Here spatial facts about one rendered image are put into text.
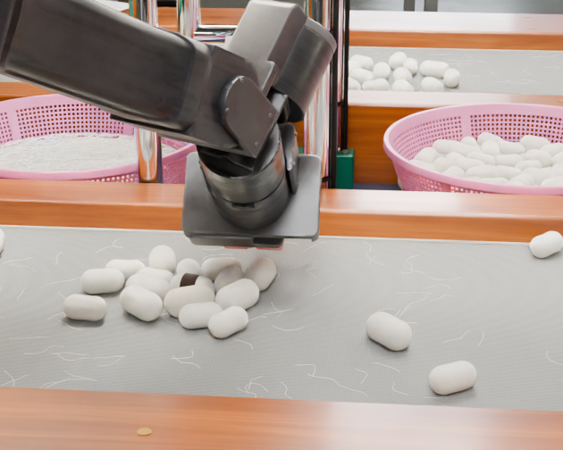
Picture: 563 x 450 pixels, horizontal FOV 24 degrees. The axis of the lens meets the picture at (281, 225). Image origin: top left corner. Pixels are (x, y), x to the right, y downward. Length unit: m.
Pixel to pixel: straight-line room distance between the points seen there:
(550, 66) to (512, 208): 0.59
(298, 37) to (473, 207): 0.28
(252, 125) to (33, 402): 0.22
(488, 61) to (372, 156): 0.33
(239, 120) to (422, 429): 0.22
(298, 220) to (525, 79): 0.70
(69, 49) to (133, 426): 0.22
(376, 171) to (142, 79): 0.69
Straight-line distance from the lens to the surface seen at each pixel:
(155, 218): 1.11
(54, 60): 0.70
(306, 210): 0.96
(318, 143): 1.13
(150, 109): 0.76
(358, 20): 1.79
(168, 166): 1.22
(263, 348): 0.91
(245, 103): 0.82
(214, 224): 0.96
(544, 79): 1.61
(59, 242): 1.10
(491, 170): 1.27
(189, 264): 1.00
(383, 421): 0.77
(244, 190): 0.88
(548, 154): 1.32
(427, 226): 1.09
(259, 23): 0.89
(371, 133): 1.40
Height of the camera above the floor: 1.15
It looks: 21 degrees down
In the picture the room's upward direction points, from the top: straight up
